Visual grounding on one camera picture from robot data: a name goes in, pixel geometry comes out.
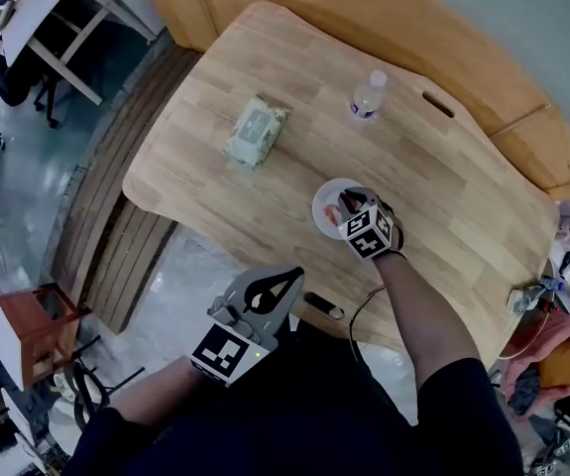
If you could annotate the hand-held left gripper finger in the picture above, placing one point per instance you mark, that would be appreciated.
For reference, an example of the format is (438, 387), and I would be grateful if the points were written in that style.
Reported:
(272, 301)
(264, 283)

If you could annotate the crumpled grey pouch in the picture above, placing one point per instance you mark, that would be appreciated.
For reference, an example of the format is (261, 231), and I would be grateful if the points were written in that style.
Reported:
(525, 299)

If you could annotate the wooden slatted panel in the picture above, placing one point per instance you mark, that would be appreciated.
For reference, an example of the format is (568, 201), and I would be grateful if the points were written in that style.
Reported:
(101, 206)

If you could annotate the person's right forearm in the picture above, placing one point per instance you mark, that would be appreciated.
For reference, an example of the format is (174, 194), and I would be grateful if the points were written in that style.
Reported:
(421, 310)

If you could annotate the black metal frame chair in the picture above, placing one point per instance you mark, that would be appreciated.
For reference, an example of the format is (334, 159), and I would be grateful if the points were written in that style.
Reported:
(86, 394)

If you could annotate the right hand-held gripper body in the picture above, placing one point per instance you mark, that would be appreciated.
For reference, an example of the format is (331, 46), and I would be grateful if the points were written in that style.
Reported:
(369, 231)

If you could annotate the white board wooden trestle table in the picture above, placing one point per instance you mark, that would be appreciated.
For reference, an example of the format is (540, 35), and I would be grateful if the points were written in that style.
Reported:
(41, 13)

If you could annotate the large orange wooden bench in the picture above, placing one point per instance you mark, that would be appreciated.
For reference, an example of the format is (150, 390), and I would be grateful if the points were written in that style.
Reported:
(463, 37)

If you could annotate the person's right hand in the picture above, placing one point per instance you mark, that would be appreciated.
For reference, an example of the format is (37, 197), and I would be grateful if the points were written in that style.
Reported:
(398, 233)

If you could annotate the small blue label bottle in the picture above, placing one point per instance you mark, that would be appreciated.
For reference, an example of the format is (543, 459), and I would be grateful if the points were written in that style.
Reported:
(552, 283)

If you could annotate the person's dark blue shirt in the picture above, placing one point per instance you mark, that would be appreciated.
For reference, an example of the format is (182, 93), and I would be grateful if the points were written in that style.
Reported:
(289, 414)

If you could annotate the green wet wipes pack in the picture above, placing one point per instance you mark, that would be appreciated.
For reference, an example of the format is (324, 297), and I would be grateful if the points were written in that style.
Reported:
(255, 129)

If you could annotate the white plate with food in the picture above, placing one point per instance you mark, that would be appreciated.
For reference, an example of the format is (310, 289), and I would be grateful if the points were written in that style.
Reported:
(325, 194)

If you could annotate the clear plastic water bottle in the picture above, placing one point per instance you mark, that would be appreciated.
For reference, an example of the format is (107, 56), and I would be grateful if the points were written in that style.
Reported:
(366, 99)

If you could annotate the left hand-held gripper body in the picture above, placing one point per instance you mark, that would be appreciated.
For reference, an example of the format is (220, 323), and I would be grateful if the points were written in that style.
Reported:
(220, 352)

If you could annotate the person's left forearm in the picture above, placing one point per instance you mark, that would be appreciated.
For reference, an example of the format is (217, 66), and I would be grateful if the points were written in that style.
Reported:
(158, 394)

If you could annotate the red-brown wooden stool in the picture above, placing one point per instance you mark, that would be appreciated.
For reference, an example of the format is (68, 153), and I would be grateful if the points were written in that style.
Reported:
(24, 335)

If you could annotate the pink blanket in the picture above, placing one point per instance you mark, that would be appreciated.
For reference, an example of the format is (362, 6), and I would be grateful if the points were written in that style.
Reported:
(522, 360)

